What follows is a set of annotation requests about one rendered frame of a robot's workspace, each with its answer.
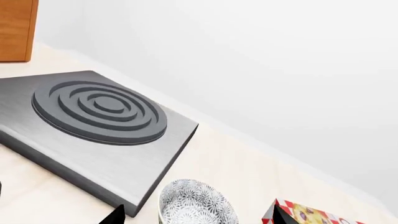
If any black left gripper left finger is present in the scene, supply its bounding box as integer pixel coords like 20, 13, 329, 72
98, 203, 126, 224

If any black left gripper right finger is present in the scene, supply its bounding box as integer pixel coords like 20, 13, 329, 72
271, 205, 299, 224

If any floral patterned black white bowl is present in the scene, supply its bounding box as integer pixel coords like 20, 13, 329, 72
158, 179, 239, 224

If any red white checkered box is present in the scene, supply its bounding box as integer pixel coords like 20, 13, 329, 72
261, 198, 367, 224

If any grey flat stove burner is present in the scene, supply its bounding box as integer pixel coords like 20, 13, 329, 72
0, 70, 200, 218

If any brown wooden cabinet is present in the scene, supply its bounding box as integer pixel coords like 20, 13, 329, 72
0, 0, 39, 63

